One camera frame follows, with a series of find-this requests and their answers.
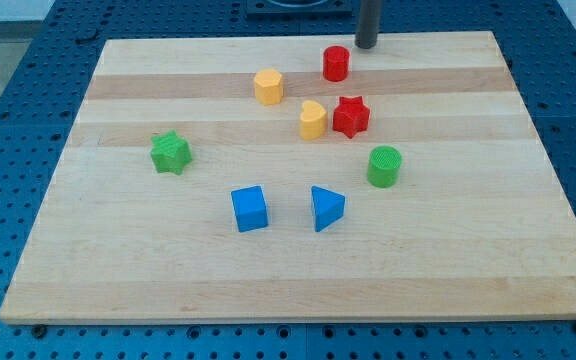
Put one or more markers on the green cylinder block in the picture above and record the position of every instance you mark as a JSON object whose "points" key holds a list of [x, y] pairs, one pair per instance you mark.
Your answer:
{"points": [[383, 166]]}

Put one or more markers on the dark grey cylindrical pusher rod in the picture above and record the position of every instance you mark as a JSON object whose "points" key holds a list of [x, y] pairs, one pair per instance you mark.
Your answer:
{"points": [[368, 24]]}

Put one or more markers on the blue cube block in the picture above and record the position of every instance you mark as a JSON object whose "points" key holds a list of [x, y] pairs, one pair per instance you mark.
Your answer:
{"points": [[250, 208]]}

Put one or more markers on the yellow hexagon block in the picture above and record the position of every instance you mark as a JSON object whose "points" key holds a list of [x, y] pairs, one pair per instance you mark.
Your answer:
{"points": [[268, 86]]}

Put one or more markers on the red star block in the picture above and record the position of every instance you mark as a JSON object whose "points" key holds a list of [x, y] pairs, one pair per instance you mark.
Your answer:
{"points": [[351, 116]]}

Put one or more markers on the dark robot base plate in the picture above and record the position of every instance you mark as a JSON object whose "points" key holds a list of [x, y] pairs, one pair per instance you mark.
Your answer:
{"points": [[258, 8]]}

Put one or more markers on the blue triangle block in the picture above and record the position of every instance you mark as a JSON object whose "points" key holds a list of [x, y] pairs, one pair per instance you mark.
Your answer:
{"points": [[327, 207]]}

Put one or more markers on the yellow heart block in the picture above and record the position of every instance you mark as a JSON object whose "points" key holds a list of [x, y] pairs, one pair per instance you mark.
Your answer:
{"points": [[313, 120]]}

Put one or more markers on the red cylinder block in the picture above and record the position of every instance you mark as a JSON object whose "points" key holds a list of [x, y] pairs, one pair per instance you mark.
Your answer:
{"points": [[335, 63]]}

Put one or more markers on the light wooden board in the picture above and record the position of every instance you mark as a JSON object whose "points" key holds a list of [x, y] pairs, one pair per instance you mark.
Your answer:
{"points": [[476, 228]]}

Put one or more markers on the green star block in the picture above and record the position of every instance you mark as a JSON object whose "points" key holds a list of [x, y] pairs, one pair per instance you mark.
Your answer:
{"points": [[170, 153]]}

